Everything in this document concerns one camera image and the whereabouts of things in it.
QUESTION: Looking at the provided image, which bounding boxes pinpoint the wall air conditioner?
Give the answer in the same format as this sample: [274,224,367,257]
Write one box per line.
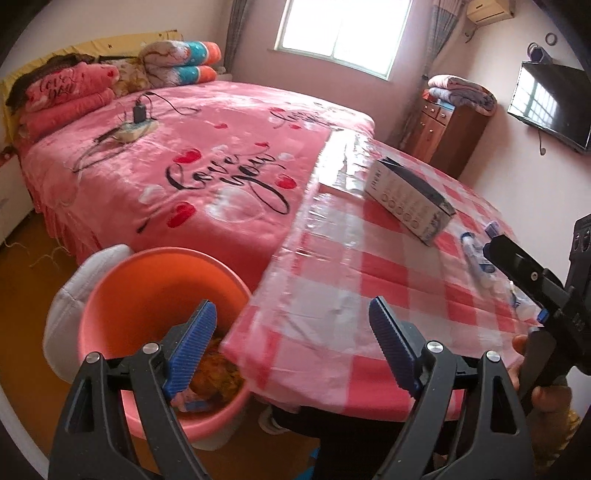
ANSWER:
[467,0,516,26]

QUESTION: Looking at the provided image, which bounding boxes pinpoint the pink love you bedspread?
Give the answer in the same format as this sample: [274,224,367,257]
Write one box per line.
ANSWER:
[21,81,375,288]

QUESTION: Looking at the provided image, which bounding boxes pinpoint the folded blanket on dresser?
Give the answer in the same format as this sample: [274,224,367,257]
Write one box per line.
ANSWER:
[427,75,498,117]

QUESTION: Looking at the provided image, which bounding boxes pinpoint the crushed clear plastic bottle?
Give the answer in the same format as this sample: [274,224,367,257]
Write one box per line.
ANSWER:
[460,231,540,321]

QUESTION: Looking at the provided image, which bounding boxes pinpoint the orange plastic trash bucket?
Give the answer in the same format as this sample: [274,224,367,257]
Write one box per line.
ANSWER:
[77,247,250,451]

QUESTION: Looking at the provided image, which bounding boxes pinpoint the pink folded pillows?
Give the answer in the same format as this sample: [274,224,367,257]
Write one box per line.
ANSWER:
[18,62,119,142]

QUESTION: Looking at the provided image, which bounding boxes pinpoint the white bedside cabinet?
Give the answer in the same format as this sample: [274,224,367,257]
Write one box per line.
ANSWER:
[0,155,34,243]

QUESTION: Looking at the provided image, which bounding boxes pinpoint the grey curtain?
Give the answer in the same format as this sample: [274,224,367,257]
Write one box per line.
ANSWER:
[386,1,468,147]

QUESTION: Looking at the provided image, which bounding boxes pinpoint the window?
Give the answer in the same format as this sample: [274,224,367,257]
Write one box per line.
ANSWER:
[274,0,413,79]

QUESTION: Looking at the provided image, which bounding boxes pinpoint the white power strip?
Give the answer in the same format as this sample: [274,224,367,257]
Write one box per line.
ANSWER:
[112,120,159,144]

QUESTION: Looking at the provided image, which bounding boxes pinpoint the brown wooden dresser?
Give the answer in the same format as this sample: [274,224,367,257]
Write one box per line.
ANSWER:
[404,99,489,179]

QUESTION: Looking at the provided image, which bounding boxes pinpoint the white milk carton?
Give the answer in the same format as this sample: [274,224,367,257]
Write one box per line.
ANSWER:
[365,157,456,245]

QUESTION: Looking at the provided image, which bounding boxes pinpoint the floral pillow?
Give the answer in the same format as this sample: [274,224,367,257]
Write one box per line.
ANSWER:
[109,57,151,98]

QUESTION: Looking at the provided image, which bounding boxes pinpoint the black charger with cable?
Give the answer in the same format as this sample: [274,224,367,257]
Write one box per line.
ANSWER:
[70,91,201,174]

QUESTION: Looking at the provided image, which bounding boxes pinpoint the rolled orange teal quilt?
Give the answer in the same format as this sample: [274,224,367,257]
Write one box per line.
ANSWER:
[138,40,221,88]

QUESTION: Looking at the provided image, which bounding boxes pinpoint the red white checkered plastic cloth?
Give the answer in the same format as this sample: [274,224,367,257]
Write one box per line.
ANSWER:
[222,131,536,421]

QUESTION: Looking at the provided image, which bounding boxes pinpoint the white grey cushion stool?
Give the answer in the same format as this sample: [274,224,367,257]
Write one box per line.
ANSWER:
[42,244,133,384]

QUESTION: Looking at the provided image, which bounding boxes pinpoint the person's right hand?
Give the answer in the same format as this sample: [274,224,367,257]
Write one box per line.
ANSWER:
[509,335,572,414]

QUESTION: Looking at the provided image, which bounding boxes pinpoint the yellow headboard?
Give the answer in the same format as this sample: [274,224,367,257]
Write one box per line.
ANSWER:
[1,30,183,144]

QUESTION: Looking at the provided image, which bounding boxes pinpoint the black wall television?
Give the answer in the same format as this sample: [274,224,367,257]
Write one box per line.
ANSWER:
[507,62,591,154]

